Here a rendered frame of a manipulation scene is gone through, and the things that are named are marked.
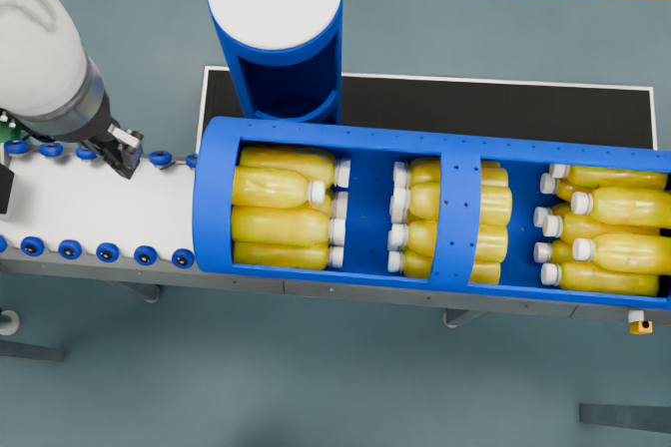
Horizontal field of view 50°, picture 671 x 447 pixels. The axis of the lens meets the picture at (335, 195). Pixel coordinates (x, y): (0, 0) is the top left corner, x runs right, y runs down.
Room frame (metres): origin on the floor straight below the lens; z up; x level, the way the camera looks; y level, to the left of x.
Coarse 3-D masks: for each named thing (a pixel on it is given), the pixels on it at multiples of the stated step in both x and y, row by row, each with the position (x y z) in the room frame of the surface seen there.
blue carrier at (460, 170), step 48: (240, 144) 0.47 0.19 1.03; (288, 144) 0.46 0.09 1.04; (336, 144) 0.40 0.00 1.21; (384, 144) 0.40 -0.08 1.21; (432, 144) 0.41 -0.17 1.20; (480, 144) 0.41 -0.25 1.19; (528, 144) 0.41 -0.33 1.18; (576, 144) 0.42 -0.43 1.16; (384, 192) 0.39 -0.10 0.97; (480, 192) 0.31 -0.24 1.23; (528, 192) 0.38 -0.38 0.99; (384, 240) 0.29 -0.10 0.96; (528, 240) 0.29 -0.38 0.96; (432, 288) 0.17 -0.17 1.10; (480, 288) 0.17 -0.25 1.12; (528, 288) 0.17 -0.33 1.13
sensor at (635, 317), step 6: (630, 312) 0.15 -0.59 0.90; (636, 312) 0.15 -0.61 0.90; (642, 312) 0.15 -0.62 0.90; (630, 318) 0.14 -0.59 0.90; (636, 318) 0.14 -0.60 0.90; (642, 318) 0.14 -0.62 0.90; (630, 324) 0.13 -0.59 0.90; (636, 324) 0.13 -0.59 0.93; (642, 324) 0.13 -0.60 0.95; (648, 324) 0.13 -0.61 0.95; (630, 330) 0.12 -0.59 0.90; (636, 330) 0.12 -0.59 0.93; (642, 330) 0.11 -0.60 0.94; (648, 330) 0.11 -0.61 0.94
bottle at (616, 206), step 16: (592, 192) 0.34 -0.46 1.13; (608, 192) 0.34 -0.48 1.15; (624, 192) 0.34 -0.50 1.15; (640, 192) 0.34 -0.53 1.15; (656, 192) 0.34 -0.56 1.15; (592, 208) 0.31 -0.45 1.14; (608, 208) 0.31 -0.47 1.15; (624, 208) 0.31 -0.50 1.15; (640, 208) 0.31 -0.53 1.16; (656, 208) 0.31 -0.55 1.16; (624, 224) 0.28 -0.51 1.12; (640, 224) 0.28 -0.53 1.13; (656, 224) 0.28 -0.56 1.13
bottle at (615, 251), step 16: (592, 240) 0.26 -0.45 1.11; (608, 240) 0.25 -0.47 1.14; (624, 240) 0.25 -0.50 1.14; (640, 240) 0.25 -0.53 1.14; (656, 240) 0.25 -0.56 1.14; (592, 256) 0.23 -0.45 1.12; (608, 256) 0.22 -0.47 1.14; (624, 256) 0.22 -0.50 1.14; (640, 256) 0.22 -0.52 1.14; (656, 256) 0.22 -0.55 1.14; (640, 272) 0.20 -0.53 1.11; (656, 272) 0.20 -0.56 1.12
